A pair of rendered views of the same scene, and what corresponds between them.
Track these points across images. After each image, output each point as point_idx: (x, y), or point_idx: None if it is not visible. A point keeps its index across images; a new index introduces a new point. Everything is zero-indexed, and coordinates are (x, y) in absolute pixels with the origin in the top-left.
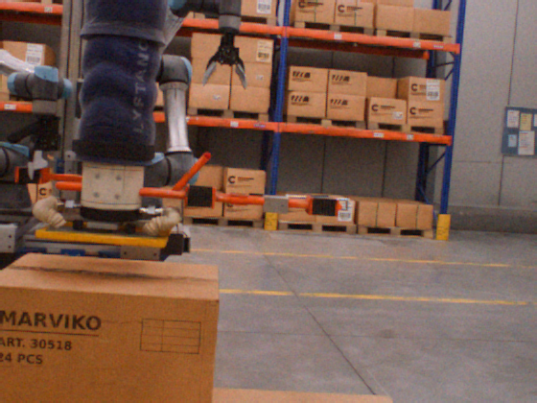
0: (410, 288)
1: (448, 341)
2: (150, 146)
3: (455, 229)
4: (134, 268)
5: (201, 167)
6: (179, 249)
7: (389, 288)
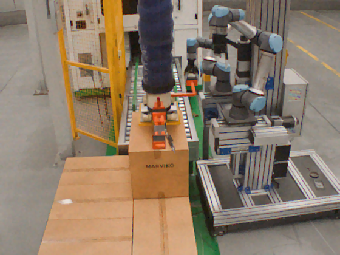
0: None
1: None
2: (151, 86)
3: None
4: (169, 132)
5: (158, 102)
6: (251, 141)
7: None
